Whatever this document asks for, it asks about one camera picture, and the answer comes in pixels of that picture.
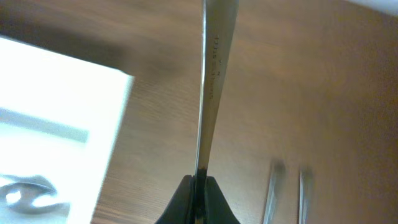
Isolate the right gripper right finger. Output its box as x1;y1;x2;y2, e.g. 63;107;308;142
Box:
205;176;239;224

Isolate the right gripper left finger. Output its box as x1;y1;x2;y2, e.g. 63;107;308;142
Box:
155;175;195;224

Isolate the metal fork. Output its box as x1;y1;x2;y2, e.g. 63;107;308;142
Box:
262;160;285;224
297;167;313;224

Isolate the large metal spoon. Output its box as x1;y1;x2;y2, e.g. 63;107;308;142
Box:
195;0;239;179
1;174;70;215

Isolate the white plastic cutlery tray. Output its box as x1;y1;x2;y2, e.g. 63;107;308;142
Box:
1;37;134;223

